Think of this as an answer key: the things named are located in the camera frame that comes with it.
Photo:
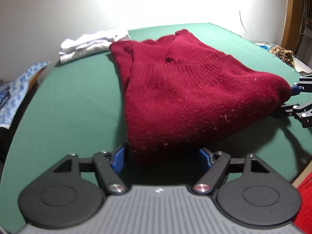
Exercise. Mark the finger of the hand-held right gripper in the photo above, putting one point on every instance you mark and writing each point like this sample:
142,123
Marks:
296,89
297,111

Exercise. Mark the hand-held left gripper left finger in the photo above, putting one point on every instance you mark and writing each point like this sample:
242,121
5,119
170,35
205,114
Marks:
119,159

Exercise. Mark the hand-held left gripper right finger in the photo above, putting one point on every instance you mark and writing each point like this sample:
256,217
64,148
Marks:
205,157

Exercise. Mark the dark red knitted sweater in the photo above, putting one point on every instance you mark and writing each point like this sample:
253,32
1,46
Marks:
190,92

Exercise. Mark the pile of white clothes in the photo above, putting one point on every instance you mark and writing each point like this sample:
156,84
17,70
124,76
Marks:
92,43

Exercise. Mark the brown patterned fabric item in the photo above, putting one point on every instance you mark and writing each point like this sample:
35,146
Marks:
282,53

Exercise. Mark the white and blue power strip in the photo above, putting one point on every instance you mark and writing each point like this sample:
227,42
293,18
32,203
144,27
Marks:
263,46

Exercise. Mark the green table mat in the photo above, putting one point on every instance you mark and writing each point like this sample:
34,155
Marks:
80,107

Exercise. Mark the bright red cloth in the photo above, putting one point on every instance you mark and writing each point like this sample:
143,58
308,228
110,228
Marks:
304,204

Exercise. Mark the blue checked cloth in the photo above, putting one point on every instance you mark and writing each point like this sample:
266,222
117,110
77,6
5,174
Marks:
17,87

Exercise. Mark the wooden door frame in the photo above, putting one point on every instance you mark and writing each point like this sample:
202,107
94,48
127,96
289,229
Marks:
290,14

